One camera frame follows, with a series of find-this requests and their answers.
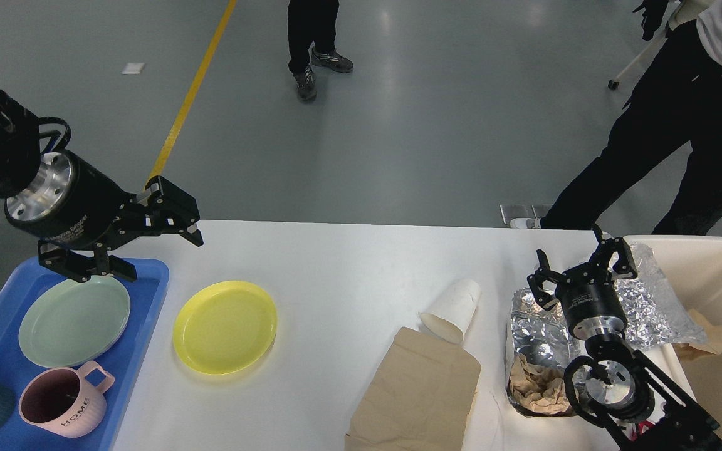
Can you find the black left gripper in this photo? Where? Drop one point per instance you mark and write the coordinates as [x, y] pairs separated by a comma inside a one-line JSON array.
[[72, 204]]

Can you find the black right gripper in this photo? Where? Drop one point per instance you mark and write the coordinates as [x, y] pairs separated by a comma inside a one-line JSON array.
[[589, 301]]

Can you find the yellow plastic plate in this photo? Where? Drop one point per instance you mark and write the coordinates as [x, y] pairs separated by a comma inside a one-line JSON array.
[[225, 328]]

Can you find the pink HOME mug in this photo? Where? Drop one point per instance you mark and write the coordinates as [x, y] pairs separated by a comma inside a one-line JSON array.
[[66, 401]]

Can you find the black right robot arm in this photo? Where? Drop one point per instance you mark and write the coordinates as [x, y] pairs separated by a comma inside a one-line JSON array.
[[614, 386]]

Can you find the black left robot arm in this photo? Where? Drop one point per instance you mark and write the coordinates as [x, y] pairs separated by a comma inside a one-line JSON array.
[[24, 137]]

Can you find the crumpled foil sheet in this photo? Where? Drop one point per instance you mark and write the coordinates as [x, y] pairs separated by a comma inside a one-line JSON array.
[[654, 313]]

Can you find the foil tray with paper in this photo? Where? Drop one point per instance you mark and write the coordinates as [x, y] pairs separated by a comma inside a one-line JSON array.
[[538, 350]]

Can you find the pale green plate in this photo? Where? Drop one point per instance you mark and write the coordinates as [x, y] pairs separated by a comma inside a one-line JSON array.
[[73, 322]]

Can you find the white paper cup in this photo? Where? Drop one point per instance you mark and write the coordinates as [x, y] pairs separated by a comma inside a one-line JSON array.
[[450, 315]]

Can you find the brown paper in bin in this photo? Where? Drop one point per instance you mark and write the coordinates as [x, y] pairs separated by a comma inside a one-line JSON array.
[[711, 346]]

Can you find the brown paper bag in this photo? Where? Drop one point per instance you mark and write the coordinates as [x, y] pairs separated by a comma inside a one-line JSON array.
[[420, 397]]

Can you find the person in grey shirt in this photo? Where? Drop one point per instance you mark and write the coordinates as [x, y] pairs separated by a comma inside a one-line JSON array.
[[677, 100]]

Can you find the white office chair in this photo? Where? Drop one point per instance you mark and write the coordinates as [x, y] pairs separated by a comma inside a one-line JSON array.
[[685, 11]]

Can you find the person in black trousers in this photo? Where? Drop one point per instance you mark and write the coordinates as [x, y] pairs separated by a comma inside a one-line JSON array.
[[311, 41]]

